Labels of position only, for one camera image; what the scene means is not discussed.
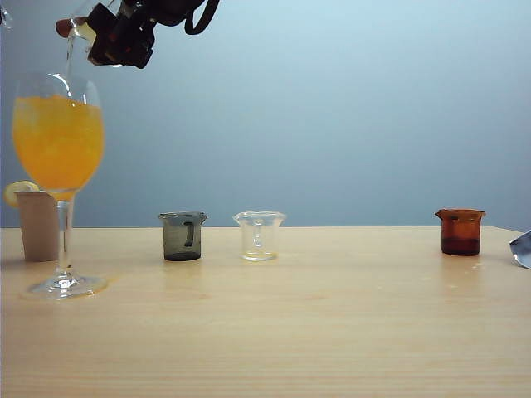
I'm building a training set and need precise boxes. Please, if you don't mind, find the clear measuring cup wooden handle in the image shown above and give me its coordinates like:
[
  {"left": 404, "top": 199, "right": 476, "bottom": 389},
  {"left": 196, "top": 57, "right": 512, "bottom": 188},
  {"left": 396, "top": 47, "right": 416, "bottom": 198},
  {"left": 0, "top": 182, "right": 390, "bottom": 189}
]
[{"left": 55, "top": 15, "right": 100, "bottom": 63}]

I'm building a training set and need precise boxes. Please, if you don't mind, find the wine glass with orange juice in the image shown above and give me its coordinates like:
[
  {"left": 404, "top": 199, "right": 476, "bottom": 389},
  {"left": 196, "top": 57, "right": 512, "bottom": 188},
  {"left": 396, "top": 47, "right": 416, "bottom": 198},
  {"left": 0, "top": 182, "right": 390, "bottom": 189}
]
[{"left": 11, "top": 73, "right": 107, "bottom": 302}]

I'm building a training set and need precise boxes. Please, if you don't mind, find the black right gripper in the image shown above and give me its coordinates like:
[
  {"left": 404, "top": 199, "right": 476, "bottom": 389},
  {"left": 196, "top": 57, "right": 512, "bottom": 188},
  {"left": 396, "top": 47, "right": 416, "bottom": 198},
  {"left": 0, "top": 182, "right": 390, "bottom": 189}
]
[{"left": 86, "top": 0, "right": 208, "bottom": 70}]

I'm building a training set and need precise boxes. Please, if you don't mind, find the clear glass measuring cup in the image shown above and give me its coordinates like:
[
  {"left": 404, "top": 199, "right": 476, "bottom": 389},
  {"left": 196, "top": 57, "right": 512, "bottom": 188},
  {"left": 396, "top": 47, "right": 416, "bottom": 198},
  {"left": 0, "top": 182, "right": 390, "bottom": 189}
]
[{"left": 231, "top": 211, "right": 288, "bottom": 262}]

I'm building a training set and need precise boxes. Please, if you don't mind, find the black camera cable loop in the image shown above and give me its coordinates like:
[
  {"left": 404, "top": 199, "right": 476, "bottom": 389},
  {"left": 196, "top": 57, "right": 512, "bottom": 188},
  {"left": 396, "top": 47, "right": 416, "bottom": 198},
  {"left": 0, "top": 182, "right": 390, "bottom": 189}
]
[{"left": 183, "top": 0, "right": 222, "bottom": 36}]

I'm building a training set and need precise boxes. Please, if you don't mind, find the yellow lemon slice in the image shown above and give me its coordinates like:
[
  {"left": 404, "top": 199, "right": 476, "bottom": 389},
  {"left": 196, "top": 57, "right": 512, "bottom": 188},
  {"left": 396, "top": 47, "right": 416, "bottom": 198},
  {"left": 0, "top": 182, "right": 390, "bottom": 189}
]
[{"left": 3, "top": 180, "right": 41, "bottom": 209}]

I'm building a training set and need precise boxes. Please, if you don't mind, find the smoked grey glass measuring cup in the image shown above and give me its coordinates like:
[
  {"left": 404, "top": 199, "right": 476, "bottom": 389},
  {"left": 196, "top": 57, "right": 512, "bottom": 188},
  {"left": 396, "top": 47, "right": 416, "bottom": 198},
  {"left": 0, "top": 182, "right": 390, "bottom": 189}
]
[{"left": 158, "top": 211, "right": 208, "bottom": 262}]

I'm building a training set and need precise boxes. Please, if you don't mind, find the beige paper cup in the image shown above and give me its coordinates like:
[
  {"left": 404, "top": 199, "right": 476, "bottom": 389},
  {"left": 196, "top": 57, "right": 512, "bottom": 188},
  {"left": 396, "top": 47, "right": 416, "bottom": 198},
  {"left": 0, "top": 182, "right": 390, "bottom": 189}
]
[{"left": 14, "top": 191, "right": 61, "bottom": 263}]

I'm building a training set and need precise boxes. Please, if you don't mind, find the shiny silver metal bowl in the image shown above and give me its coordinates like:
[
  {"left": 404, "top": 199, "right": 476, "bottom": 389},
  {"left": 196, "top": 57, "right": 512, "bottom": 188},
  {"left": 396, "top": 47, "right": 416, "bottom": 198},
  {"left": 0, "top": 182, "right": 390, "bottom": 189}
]
[{"left": 508, "top": 230, "right": 531, "bottom": 271}]

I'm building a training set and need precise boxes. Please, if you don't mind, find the amber glass measuring cup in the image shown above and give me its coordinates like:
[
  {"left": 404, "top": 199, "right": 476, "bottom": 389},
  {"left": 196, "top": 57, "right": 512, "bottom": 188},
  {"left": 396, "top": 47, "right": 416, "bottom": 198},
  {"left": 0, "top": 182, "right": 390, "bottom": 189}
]
[{"left": 434, "top": 208, "right": 487, "bottom": 256}]

